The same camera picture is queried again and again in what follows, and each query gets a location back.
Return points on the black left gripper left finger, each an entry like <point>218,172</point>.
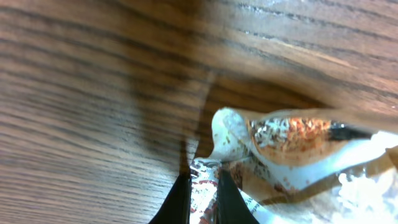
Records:
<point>176,206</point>

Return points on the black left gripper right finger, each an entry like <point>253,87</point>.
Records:
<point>231,208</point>

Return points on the brown cookie snack bag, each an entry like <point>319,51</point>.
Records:
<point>301,166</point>

